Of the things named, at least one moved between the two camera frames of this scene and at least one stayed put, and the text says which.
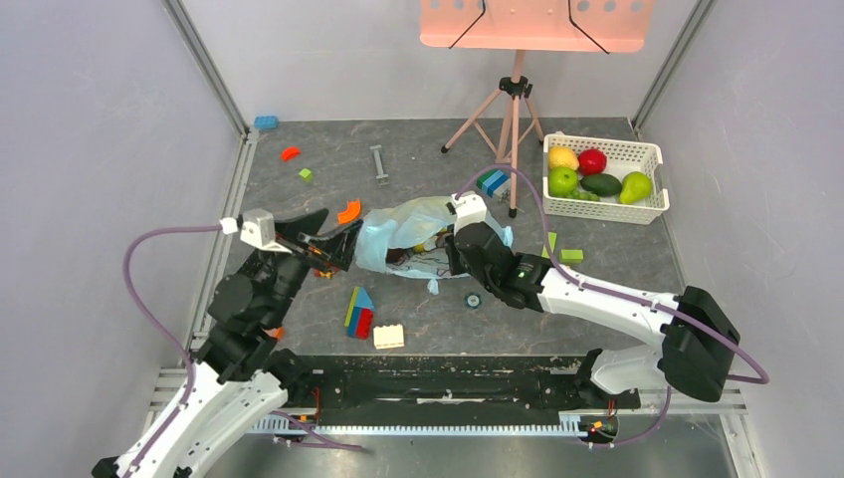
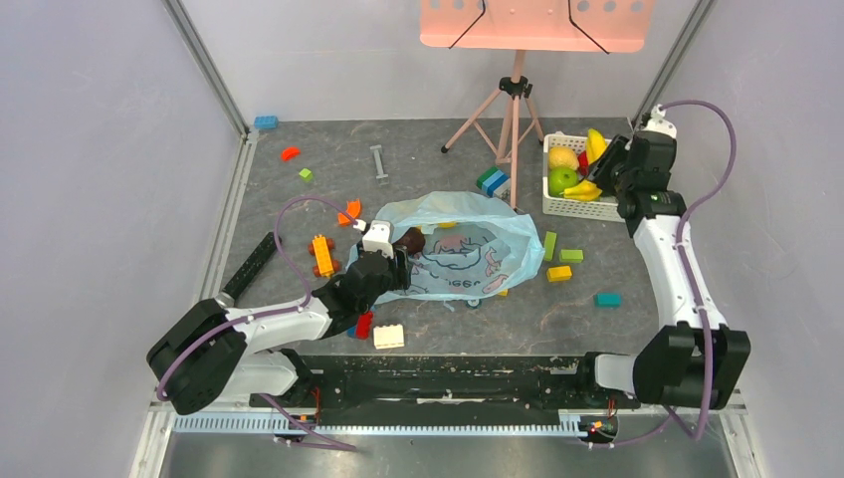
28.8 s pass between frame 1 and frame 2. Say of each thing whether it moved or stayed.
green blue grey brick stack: stayed
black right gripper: moved
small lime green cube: stayed
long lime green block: stayed
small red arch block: stayed
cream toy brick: stayed
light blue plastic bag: moved
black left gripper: moved
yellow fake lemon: stayed
